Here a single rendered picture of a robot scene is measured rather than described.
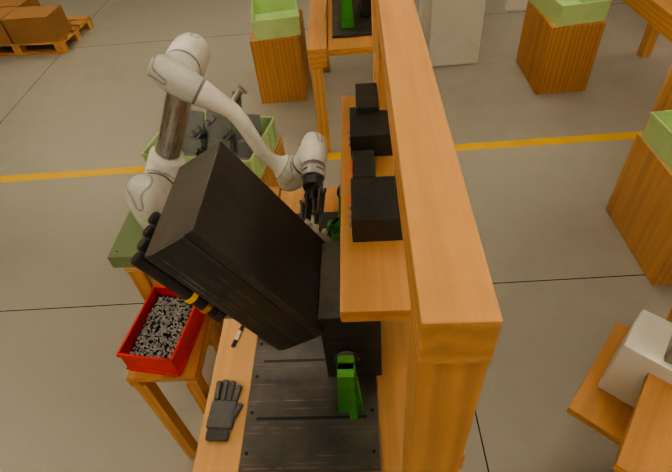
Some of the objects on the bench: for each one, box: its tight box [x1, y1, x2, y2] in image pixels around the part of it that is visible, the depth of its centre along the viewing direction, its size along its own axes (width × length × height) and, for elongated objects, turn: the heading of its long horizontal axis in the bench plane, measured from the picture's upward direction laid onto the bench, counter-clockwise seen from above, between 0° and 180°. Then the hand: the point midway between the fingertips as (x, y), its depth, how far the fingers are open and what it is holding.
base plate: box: [238, 212, 381, 472], centre depth 182 cm, size 42×110×2 cm, turn 4°
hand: (311, 226), depth 170 cm, fingers closed on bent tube, 3 cm apart
